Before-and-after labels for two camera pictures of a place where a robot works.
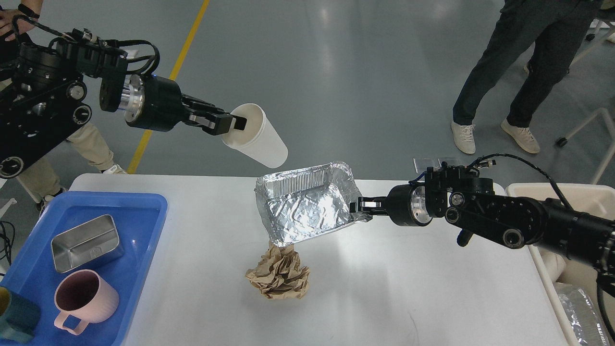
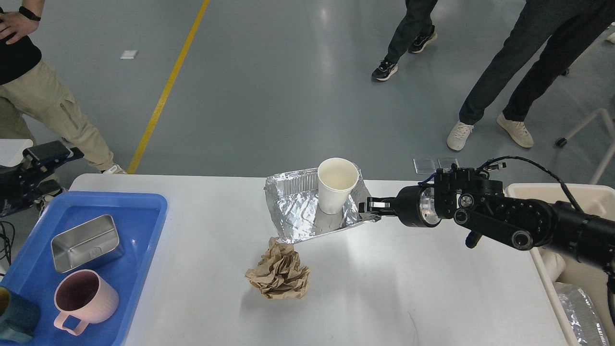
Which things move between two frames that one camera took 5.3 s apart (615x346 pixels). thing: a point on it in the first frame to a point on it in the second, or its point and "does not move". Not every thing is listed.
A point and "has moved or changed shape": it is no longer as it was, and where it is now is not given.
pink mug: (84, 294) does not move
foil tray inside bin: (584, 317) does not move
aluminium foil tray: (297, 203) has moved or changed shape
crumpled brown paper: (279, 273) does not move
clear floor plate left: (422, 164) does not move
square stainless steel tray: (92, 244) does not move
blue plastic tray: (32, 270) does not move
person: (548, 67) to (415, 31)
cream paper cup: (260, 141) to (337, 177)
